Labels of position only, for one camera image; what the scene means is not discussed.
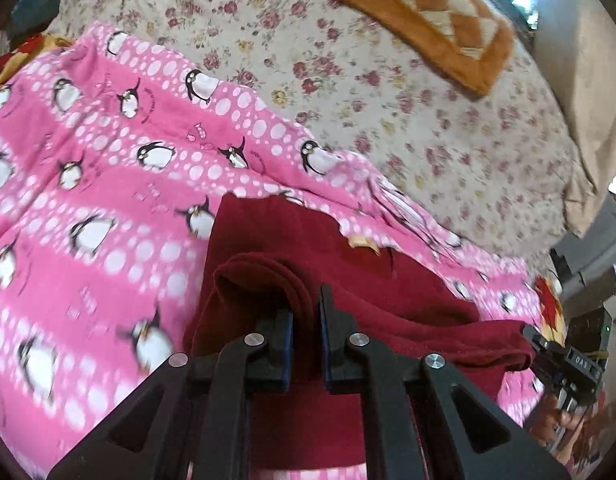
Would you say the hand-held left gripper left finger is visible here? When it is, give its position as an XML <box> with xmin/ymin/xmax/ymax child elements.
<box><xmin>48</xmin><ymin>307</ymin><xmax>295</xmax><ymax>480</ymax></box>

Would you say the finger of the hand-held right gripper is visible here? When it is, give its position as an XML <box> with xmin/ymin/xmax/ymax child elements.
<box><xmin>522</xmin><ymin>324</ymin><xmax>552</xmax><ymax>362</ymax></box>

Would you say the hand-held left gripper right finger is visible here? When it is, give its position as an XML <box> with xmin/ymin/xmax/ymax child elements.
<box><xmin>320</xmin><ymin>284</ymin><xmax>572</xmax><ymax>480</ymax></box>

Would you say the maroon fleece garment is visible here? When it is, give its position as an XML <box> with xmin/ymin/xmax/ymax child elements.
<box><xmin>182</xmin><ymin>192</ymin><xmax>535</xmax><ymax>468</ymax></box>

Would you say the person's right hand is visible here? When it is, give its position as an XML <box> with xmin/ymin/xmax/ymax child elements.
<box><xmin>532</xmin><ymin>394</ymin><xmax>590</xmax><ymax>449</ymax></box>

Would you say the floral bedsheet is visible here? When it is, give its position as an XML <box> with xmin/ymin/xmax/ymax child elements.
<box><xmin>50</xmin><ymin>0</ymin><xmax>596</xmax><ymax>271</ymax></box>

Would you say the beige cloth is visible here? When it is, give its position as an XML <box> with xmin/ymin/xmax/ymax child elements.
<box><xmin>532</xmin><ymin>0</ymin><xmax>616</xmax><ymax>238</ymax></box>

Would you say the pink penguin print blanket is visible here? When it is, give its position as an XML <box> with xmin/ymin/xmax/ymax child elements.
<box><xmin>0</xmin><ymin>21</ymin><xmax>551</xmax><ymax>480</ymax></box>

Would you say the orange checkered plush mat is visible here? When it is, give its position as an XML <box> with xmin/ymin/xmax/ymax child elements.
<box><xmin>293</xmin><ymin>0</ymin><xmax>516</xmax><ymax>98</ymax></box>

